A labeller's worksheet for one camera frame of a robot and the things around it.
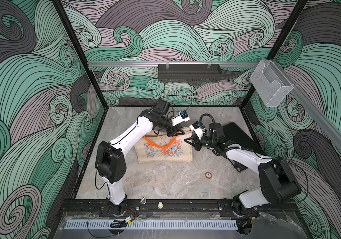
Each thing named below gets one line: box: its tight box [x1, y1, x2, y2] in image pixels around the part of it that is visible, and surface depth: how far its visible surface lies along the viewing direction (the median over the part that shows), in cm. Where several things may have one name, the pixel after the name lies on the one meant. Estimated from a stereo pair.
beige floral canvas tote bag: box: [134, 127, 194, 164], surface depth 87 cm
